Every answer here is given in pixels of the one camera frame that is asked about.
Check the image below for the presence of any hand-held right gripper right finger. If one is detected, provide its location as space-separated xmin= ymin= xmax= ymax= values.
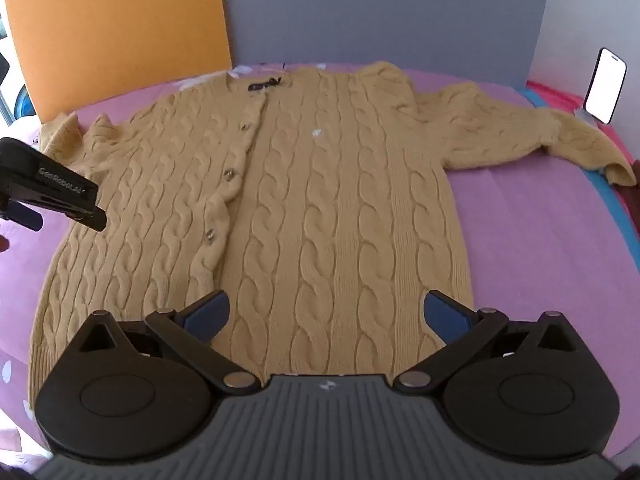
xmin=392 ymin=289 xmax=585 ymax=393

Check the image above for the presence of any smartphone with white screen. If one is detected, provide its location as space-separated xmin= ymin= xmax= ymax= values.
xmin=584 ymin=47 xmax=629 ymax=126

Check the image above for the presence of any purple flower-print bedsheet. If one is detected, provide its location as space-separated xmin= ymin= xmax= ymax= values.
xmin=0 ymin=62 xmax=640 ymax=463

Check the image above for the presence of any white and blue object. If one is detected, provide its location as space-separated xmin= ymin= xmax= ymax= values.
xmin=0 ymin=7 xmax=37 ymax=127

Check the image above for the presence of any tan cable-knit cardigan sweater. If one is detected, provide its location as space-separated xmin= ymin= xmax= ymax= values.
xmin=27 ymin=60 xmax=638 ymax=411

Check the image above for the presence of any grey board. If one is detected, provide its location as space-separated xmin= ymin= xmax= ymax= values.
xmin=220 ymin=0 xmax=557 ymax=95

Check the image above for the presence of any orange board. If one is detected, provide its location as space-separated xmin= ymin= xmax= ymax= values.
xmin=2 ymin=0 xmax=237 ymax=124

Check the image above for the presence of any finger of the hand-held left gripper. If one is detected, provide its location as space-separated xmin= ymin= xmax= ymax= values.
xmin=0 ymin=200 xmax=42 ymax=232

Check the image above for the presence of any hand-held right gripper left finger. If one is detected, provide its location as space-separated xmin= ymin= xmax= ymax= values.
xmin=67 ymin=289 xmax=262 ymax=394

